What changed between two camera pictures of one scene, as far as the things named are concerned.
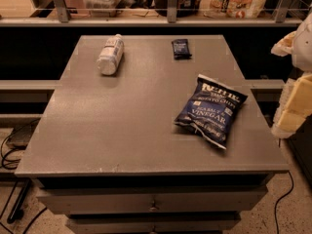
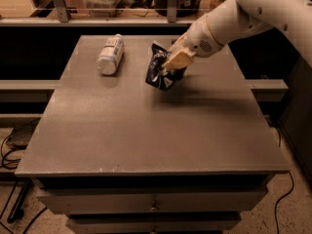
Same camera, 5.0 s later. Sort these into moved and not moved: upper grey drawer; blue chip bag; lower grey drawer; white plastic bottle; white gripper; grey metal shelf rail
Moved: white gripper; blue chip bag
Not moved: lower grey drawer; grey metal shelf rail; upper grey drawer; white plastic bottle
